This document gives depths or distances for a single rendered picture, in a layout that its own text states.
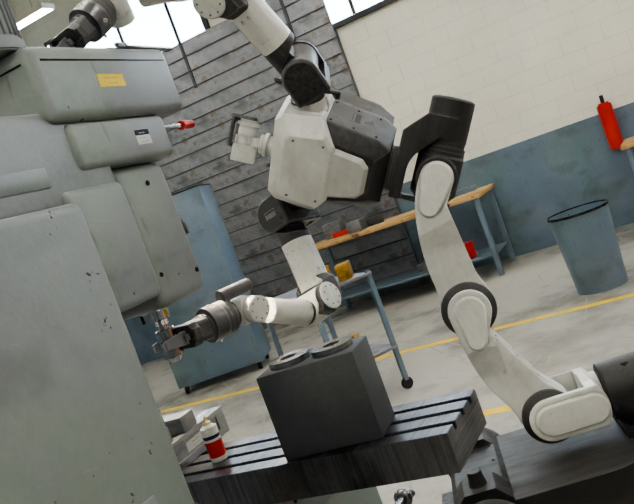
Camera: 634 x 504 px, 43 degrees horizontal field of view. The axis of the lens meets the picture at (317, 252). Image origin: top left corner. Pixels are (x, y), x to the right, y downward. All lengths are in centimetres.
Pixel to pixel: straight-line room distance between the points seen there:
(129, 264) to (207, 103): 880
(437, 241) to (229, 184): 838
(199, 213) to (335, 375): 630
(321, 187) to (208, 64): 837
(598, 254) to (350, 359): 486
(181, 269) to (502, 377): 89
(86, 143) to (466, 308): 101
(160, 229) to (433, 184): 69
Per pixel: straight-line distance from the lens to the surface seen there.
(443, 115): 209
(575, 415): 217
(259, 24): 197
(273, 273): 1031
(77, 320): 137
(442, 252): 210
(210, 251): 786
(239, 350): 796
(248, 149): 213
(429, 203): 205
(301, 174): 206
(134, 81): 189
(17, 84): 169
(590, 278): 640
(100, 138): 174
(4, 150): 155
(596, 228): 632
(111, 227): 167
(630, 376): 221
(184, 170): 1070
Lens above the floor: 143
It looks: 4 degrees down
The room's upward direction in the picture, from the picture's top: 20 degrees counter-clockwise
